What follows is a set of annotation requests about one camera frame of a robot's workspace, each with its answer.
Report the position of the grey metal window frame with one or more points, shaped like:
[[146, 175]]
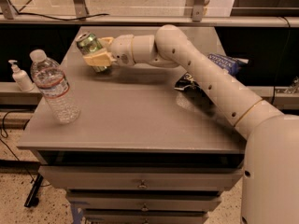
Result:
[[246, 13]]

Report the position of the clear plastic water bottle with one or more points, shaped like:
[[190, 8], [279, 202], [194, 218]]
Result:
[[51, 81]]

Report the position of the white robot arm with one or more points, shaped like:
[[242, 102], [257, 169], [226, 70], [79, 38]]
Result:
[[270, 193]]

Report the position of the black floor stand foot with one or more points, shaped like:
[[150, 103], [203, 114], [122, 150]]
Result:
[[32, 199]]

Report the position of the green soda can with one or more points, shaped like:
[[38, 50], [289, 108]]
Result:
[[88, 44]]

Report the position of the blue chip bag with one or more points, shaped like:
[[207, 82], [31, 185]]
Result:
[[230, 64]]

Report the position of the white pump dispenser bottle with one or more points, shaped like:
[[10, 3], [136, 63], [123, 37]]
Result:
[[21, 77]]

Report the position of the grey drawer cabinet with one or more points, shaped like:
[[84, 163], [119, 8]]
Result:
[[140, 152]]

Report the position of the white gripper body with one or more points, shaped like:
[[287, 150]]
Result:
[[121, 50]]

